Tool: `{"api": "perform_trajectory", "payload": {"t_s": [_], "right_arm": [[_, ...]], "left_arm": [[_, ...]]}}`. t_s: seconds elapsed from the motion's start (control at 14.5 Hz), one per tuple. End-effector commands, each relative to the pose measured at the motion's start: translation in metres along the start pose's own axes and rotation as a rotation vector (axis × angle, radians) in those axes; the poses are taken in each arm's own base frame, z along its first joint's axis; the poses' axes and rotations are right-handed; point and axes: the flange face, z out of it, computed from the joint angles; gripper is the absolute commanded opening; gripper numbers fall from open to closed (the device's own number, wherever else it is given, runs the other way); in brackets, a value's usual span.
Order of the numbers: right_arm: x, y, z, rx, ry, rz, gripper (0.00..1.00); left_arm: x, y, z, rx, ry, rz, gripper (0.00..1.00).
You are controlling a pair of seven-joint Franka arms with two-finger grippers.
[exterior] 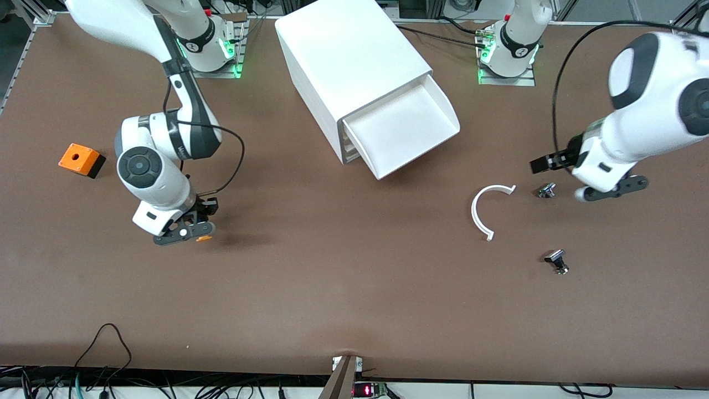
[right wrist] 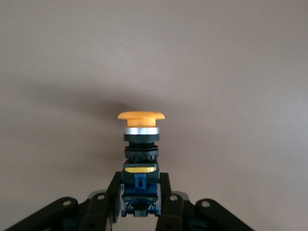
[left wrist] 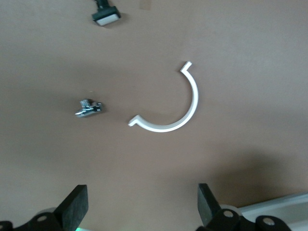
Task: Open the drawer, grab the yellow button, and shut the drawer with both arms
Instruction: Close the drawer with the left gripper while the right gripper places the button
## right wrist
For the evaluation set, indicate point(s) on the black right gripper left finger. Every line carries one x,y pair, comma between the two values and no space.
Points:
103,211

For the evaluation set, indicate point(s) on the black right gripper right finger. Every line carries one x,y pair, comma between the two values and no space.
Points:
172,211

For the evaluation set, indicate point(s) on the yellow mushroom push button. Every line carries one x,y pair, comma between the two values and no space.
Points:
141,144

